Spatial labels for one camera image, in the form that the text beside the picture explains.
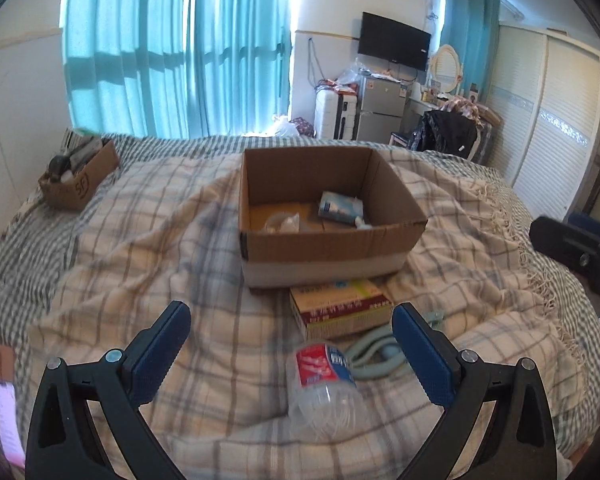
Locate large cardboard box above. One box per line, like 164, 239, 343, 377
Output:
238, 146, 429, 289

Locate teal curtains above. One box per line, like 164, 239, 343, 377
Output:
60, 0, 293, 139

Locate pale green hand grip exerciser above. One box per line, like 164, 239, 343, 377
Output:
341, 311, 446, 381

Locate black jacket on chair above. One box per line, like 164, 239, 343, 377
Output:
409, 108, 481, 162

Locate crumpled clear plastic bag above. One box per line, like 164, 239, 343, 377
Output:
265, 212, 302, 234

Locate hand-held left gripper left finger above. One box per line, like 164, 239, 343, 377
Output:
25, 300, 192, 480

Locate white suitcase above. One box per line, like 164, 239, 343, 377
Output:
314, 88, 361, 141

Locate grey mini fridge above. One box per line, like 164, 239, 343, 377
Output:
354, 74, 409, 145

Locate red and yellow medicine box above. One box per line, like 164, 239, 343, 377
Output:
289, 280, 396, 341

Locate oval white mirror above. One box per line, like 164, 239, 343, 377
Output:
430, 44, 465, 96

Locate small cardboard box with print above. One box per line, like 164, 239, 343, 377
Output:
38, 130, 121, 212

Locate pink paper slip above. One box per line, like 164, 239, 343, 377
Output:
0, 379, 25, 466

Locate black wall television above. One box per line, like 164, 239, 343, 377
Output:
357, 11, 432, 73

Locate white plastic bag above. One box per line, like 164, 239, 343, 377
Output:
271, 114, 301, 137

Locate plaid blanket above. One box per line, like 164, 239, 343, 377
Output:
0, 132, 600, 480

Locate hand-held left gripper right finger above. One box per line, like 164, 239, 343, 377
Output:
391, 302, 561, 480

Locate white sliding wardrobe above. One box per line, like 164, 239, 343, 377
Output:
477, 22, 600, 223

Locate dark blue packet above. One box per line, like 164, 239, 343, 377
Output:
317, 190, 364, 224

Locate clear plastic bottle red label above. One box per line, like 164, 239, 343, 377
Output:
287, 342, 364, 443

